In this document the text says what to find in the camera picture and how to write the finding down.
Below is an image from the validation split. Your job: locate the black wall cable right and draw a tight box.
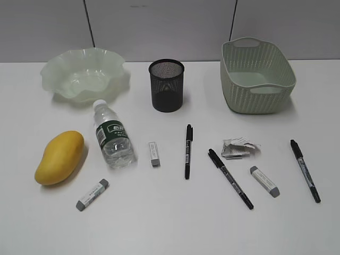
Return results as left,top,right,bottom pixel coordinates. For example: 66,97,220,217
228,0,237,41

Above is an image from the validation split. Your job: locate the yellow mango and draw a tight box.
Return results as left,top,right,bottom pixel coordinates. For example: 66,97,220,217
35,131,84,185

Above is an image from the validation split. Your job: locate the black mesh pen holder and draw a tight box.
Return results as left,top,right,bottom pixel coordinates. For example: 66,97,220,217
148,59,184,113

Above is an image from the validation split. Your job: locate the white eraser right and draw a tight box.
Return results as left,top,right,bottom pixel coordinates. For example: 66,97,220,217
250,166,280,198

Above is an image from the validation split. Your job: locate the pale green plastic basket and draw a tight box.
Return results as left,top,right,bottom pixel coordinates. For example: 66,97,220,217
220,37,296,114

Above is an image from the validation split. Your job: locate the black wall cable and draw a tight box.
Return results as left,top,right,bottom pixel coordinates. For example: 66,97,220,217
228,0,237,41
83,0,97,48

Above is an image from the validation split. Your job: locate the waste paper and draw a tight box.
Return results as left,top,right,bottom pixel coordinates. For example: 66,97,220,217
221,137,261,160

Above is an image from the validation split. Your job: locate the white eraser centre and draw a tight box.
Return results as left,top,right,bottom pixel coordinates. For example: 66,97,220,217
148,142,160,167

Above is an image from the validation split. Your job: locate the white eraser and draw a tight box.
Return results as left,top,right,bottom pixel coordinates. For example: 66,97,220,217
76,179,109,211
250,166,280,198
148,142,160,167

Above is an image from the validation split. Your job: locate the translucent green wavy plate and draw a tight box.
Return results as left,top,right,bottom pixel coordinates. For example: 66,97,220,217
40,47,125,103

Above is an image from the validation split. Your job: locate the black marker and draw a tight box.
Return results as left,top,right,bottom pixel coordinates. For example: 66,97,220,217
290,140,321,203
185,124,193,180
208,149,254,210

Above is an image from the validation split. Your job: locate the clear water bottle green label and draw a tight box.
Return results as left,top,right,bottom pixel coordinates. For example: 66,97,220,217
93,99,137,169

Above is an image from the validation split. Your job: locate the black wall cable left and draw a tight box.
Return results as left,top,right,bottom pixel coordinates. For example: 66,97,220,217
83,0,97,48

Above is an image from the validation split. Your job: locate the white eraser left front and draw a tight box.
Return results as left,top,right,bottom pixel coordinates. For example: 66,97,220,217
76,179,109,211

